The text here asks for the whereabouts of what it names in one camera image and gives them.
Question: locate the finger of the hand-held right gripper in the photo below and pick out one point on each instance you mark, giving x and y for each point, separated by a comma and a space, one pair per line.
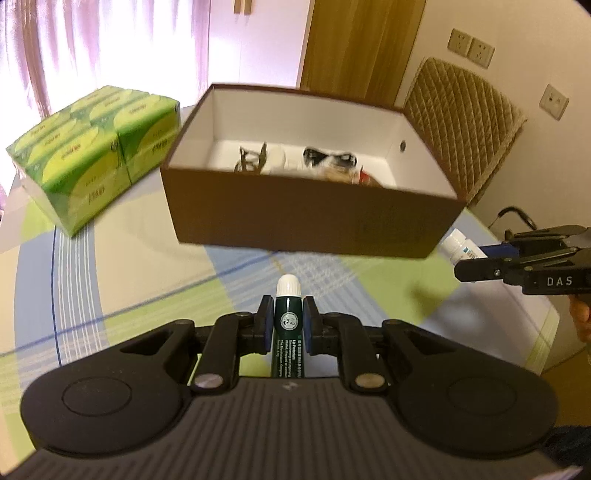
501, 251
485, 269

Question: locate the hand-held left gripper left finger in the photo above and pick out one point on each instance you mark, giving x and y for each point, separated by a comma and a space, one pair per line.
264, 325

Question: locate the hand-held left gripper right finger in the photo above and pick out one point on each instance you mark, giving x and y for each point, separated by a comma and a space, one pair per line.
310, 325

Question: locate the dark green tube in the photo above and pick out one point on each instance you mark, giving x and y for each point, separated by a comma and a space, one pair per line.
288, 323

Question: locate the small white bottle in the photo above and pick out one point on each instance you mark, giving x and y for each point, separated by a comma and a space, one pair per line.
457, 244

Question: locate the brown cardboard box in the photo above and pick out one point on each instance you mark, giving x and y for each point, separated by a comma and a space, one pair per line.
300, 217

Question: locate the red snack packet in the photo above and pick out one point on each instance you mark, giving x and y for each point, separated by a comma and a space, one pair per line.
367, 177

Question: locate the leopard print hair clip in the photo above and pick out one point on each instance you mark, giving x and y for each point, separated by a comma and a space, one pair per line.
263, 154

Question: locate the person's right hand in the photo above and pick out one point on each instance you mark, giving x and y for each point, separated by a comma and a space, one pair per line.
581, 318

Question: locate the chair with quilted cover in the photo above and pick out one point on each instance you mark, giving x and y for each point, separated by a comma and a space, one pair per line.
461, 120

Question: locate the dark fleece clothing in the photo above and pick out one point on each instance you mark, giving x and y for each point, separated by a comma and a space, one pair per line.
570, 445

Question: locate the green tissue pack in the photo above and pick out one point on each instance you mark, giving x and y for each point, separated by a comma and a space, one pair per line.
92, 157

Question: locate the wooden door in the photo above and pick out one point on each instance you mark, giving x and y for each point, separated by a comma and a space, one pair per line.
360, 46

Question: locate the pink curtain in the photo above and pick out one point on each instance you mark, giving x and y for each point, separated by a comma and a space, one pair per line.
115, 41

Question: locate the brown wooden bar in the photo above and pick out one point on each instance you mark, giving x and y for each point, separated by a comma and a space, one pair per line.
243, 5

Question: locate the beige wall socket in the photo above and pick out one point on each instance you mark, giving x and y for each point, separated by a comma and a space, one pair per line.
459, 40
554, 102
481, 53

